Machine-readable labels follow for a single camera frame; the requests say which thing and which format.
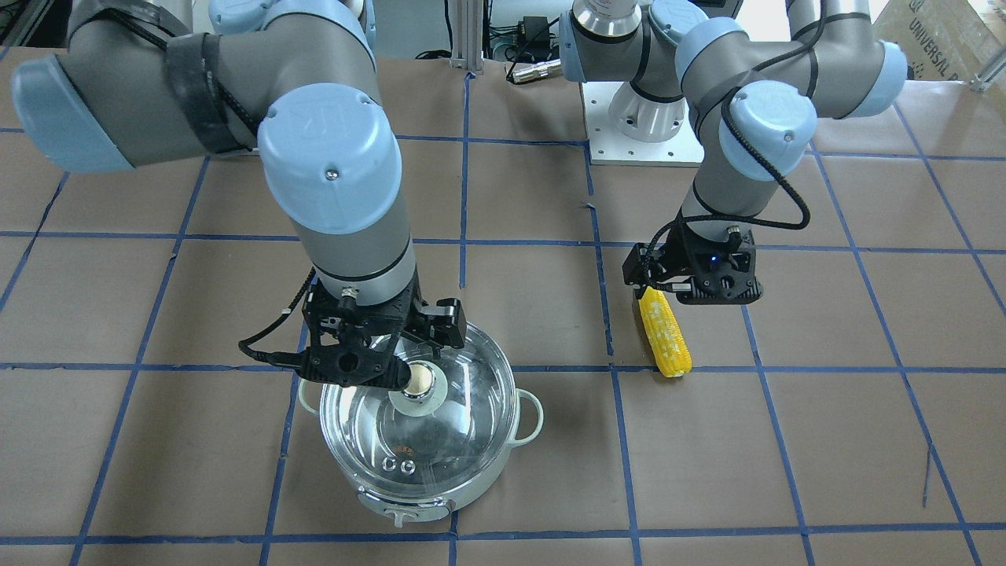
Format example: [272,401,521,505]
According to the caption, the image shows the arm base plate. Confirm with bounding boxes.
[582,82,703,167]

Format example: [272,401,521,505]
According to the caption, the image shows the cardboard box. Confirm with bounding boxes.
[873,1,1005,80]

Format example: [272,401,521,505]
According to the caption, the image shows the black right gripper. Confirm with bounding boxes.
[297,279,417,390]

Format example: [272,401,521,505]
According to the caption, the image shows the yellow corn cob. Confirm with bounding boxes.
[638,288,693,377]

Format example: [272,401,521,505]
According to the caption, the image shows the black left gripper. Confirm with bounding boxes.
[668,226,764,306]

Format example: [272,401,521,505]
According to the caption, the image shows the pale green cooking pot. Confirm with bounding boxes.
[297,321,545,526]

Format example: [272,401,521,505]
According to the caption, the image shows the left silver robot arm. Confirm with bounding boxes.
[558,1,910,305]

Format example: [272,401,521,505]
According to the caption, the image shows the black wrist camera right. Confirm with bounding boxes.
[406,298,468,350]

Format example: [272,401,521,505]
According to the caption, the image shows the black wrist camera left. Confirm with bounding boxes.
[621,241,677,289]

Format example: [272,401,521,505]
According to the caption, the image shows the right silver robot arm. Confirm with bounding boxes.
[11,1,417,390]

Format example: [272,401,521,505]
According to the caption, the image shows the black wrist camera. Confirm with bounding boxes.
[406,298,468,350]
[621,241,677,289]

